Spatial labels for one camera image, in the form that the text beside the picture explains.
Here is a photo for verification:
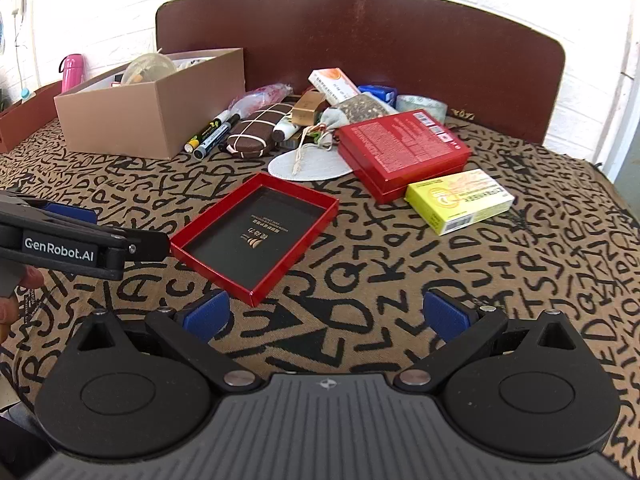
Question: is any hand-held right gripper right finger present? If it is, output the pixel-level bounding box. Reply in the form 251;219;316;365
392;289;576;392

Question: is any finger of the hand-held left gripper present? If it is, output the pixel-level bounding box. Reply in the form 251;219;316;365
0;191;99;231
102;229;172;263

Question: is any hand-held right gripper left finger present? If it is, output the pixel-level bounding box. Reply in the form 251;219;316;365
75;289;263;392

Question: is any red box lid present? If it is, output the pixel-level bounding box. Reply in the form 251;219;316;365
170;172;341;307

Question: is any brown cardboard box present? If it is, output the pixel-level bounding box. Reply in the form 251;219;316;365
53;48;246;160

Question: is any brown pouch with white stripes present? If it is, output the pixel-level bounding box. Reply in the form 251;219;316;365
220;102;297;159

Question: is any red box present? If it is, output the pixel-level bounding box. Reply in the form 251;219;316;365
337;109;472;205

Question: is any white oval cloth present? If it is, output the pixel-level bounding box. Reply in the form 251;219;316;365
268;147;354;181

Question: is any person's left hand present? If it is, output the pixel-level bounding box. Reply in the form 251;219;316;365
0;265;44;342

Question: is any letter-printed brown blanket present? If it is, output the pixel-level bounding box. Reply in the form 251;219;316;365
0;109;640;463

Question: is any reddish brown open box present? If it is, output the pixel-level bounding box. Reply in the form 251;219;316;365
0;80;64;154

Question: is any yellow-green small box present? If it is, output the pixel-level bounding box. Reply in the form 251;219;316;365
404;168;516;236

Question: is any yellow-green marker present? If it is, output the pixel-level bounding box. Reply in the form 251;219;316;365
184;110;234;154

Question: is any grey marker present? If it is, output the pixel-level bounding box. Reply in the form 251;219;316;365
193;115;241;160

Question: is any pink bottle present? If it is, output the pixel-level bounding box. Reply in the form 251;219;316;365
59;53;85;94

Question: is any clear plastic bowl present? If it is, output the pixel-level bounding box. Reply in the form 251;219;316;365
121;52;179;86

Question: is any white tube with dark cap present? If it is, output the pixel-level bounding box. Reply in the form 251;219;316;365
272;114;301;144

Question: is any pink and clear plastic bag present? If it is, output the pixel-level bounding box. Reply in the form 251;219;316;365
227;84;292;116

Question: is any gold small box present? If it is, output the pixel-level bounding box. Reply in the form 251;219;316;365
291;90;329;126

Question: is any blue-capped clear bottle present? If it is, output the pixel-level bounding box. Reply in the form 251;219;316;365
395;93;448;124

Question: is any blue small box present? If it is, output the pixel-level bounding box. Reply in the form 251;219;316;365
357;84;399;109

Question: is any orange and white box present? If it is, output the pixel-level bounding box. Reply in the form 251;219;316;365
307;68;361;106

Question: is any brown headboard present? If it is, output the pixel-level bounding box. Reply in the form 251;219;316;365
155;0;567;146

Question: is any white hanging cable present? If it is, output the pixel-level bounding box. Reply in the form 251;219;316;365
11;9;32;102

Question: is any white drawstring pouch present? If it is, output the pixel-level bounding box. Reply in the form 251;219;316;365
292;92;400;177

